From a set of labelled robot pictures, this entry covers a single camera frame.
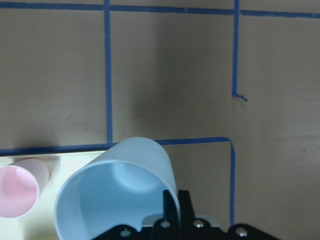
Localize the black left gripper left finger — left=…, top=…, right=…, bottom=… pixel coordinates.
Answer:
left=162, top=190, right=179, bottom=221

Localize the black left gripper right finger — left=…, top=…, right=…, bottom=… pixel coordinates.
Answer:
left=178, top=190, right=195, bottom=222

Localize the light blue plastic cup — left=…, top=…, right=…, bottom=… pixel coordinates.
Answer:
left=54, top=137, right=180, bottom=240

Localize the pink plastic cup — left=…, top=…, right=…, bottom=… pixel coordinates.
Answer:
left=0, top=158, right=50, bottom=219

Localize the cream plastic tray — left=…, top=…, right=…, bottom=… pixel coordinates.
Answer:
left=0, top=150, right=104, bottom=240

